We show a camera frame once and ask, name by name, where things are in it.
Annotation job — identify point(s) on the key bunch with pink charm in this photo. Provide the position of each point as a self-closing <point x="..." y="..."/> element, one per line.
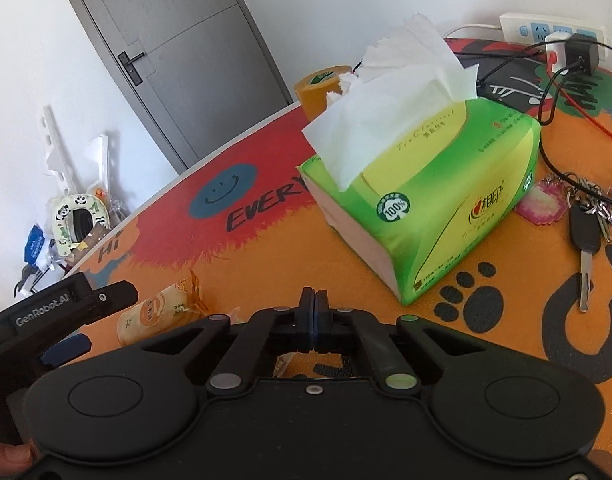
<point x="583" y="232"/>

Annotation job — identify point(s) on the blue bag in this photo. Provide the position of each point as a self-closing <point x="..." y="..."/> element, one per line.
<point x="35" y="246"/>

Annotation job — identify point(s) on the green tissue pack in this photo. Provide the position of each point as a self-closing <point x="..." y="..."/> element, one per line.
<point x="435" y="185"/>

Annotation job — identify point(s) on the small yellow snack packet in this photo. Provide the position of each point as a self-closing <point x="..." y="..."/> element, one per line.
<point x="284" y="366"/>

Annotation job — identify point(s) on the grey door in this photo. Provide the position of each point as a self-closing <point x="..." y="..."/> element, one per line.
<point x="186" y="50"/>

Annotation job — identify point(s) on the short white board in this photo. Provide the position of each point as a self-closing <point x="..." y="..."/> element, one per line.
<point x="102" y="165"/>

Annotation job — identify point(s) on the white plug adapter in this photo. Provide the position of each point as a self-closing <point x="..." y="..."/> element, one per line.
<point x="555" y="55"/>

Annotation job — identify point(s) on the black charger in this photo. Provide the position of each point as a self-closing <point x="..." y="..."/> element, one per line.
<point x="583" y="55"/>

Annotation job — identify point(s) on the person's left hand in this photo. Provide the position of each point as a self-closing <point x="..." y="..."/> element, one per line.
<point x="8" y="460"/>

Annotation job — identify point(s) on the colourful printed table mat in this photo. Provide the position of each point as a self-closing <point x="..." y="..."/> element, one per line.
<point x="266" y="270"/>

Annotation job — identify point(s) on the orange cracker packet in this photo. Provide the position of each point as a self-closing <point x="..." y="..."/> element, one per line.
<point x="151" y="315"/>

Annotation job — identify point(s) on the black rack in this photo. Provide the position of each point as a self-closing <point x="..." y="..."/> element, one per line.
<point x="28" y="280"/>

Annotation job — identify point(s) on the white power strip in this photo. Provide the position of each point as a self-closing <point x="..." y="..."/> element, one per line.
<point x="530" y="30"/>

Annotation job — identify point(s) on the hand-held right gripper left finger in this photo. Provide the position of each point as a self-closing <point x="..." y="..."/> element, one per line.
<point x="308" y="320"/>

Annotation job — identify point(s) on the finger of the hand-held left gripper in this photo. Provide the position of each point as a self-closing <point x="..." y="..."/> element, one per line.
<point x="66" y="350"/>
<point x="106" y="305"/>

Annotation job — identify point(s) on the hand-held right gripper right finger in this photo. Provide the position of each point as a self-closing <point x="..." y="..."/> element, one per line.
<point x="322" y="320"/>

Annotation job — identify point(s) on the tall white board with holes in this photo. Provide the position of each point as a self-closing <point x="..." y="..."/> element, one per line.
<point x="53" y="155"/>

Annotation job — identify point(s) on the yellow tape roll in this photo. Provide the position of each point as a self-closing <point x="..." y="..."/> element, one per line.
<point x="313" y="92"/>

